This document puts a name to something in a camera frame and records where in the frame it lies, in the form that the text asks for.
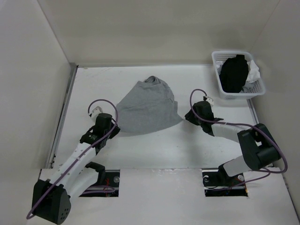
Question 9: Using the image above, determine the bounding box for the grey tank top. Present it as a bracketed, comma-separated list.
[116, 76, 182, 135]

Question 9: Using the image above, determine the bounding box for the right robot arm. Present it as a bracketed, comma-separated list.
[185, 100, 282, 186]

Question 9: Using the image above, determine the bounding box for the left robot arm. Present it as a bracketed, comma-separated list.
[26, 113, 120, 225]

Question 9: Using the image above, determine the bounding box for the black tank top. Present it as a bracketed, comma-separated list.
[219, 54, 249, 93]

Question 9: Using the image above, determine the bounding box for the white tank top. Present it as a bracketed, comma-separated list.
[216, 60, 261, 93]

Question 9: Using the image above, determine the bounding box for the white plastic basket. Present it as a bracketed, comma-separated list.
[211, 50, 266, 100]

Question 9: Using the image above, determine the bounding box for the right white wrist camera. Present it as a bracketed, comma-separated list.
[203, 96, 214, 106]

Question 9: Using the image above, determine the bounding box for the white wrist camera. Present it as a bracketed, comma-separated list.
[203, 96, 214, 106]
[90, 106, 103, 119]

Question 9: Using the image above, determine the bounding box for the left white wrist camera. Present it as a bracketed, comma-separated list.
[90, 106, 103, 119]

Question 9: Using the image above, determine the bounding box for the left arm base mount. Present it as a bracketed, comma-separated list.
[80, 162, 120, 197]

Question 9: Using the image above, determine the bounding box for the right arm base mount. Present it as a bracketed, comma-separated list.
[202, 170, 248, 197]

